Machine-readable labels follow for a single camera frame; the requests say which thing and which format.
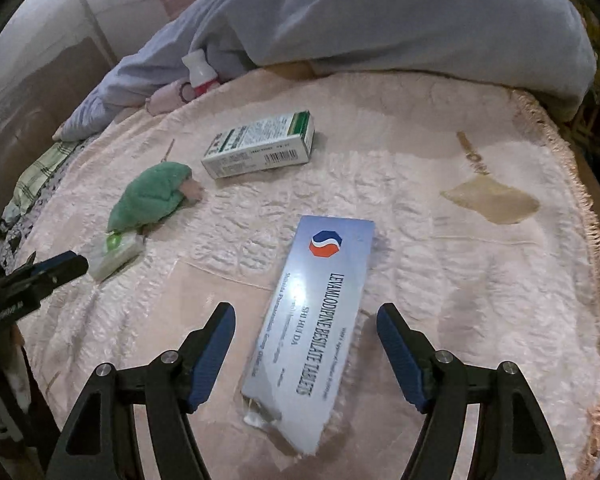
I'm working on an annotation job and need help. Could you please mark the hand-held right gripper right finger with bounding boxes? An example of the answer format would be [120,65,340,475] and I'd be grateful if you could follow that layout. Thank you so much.
[376,302,568,480]

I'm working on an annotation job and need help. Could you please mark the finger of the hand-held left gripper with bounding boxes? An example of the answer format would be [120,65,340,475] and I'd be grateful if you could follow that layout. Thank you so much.
[10,252,90,297]

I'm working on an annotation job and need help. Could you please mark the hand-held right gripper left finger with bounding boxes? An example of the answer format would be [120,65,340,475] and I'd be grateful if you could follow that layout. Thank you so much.
[45,302,237,480]

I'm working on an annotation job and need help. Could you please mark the silver blue tablet box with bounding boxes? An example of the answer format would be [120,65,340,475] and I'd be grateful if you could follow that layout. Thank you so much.
[240,215,378,456]

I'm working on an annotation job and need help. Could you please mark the small white tissue packet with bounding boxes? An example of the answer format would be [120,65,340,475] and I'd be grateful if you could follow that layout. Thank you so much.
[87,230,145,282]

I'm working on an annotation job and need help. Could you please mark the green plaid cloth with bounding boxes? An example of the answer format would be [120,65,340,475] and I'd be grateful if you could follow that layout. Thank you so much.
[0,140,81,223]

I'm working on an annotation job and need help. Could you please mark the pink fringed blanket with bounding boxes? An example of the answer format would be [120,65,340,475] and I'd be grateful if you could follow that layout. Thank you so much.
[10,67,600,480]

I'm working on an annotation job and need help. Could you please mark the green plush toy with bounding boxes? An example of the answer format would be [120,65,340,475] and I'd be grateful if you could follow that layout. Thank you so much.
[107,161,204,235]

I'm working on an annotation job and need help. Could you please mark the beige translucent wrapper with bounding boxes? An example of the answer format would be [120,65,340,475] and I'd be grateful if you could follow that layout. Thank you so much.
[440,130,541,226]

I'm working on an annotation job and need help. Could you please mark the pink socks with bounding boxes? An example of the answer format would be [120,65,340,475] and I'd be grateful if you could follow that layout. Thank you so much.
[145,80,196,116]

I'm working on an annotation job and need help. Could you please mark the green white medicine box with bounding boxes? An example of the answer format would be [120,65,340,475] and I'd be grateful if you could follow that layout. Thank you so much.
[201,111,316,180]

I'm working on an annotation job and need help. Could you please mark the small white pink bottle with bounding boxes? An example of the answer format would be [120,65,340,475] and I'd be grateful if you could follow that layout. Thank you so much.
[181,51,220,99]

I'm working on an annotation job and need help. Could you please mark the light blue quilt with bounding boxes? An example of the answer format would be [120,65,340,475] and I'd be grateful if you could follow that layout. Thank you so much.
[52,0,598,142]

